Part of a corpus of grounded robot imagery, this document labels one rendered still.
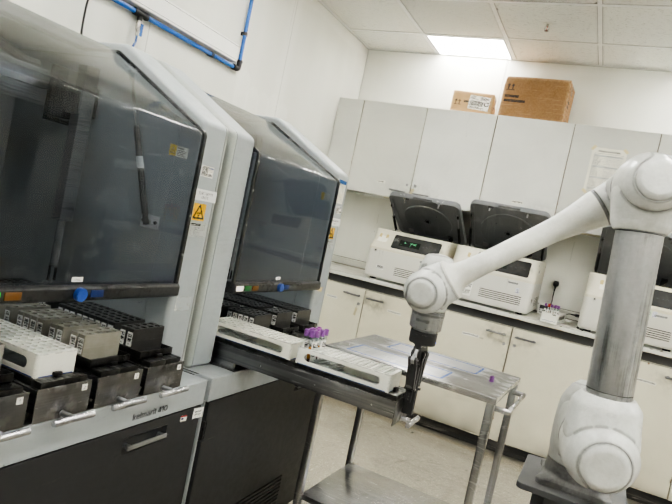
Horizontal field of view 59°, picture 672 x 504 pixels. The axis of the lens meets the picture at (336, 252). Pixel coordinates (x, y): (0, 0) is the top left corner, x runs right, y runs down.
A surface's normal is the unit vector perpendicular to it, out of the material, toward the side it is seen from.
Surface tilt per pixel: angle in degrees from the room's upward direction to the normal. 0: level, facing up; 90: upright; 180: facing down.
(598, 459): 99
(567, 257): 90
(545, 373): 90
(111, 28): 90
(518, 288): 90
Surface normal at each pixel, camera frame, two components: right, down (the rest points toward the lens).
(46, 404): 0.89, 0.21
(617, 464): -0.36, 0.14
